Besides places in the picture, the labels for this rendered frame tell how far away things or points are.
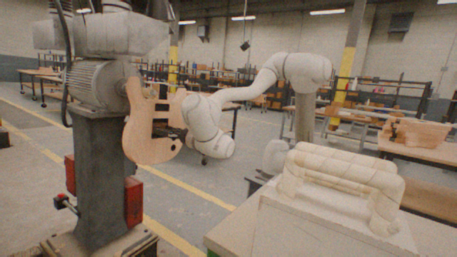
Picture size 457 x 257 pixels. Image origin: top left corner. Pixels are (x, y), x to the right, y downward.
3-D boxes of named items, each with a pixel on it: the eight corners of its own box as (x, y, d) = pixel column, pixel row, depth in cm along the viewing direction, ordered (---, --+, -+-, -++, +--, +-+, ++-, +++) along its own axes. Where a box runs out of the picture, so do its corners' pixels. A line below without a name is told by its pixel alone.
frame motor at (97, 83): (61, 103, 118) (57, 54, 112) (110, 101, 140) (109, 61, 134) (98, 116, 96) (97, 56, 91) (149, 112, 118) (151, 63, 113)
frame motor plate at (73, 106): (60, 107, 121) (59, 101, 120) (103, 105, 141) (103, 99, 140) (91, 119, 102) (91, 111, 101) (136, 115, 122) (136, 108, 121)
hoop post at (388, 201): (368, 232, 38) (382, 183, 36) (368, 223, 40) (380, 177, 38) (391, 240, 36) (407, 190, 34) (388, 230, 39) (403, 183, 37)
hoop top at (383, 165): (292, 154, 51) (295, 142, 51) (295, 151, 54) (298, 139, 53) (395, 180, 41) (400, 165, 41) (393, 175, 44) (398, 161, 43)
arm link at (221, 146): (211, 138, 99) (201, 118, 90) (241, 146, 91) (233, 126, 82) (198, 157, 94) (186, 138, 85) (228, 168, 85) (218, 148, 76)
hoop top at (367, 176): (282, 165, 44) (284, 149, 43) (286, 160, 47) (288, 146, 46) (404, 199, 35) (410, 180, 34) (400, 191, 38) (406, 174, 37)
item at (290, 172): (276, 198, 46) (283, 157, 44) (280, 192, 49) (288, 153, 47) (291, 203, 44) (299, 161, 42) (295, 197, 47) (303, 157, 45)
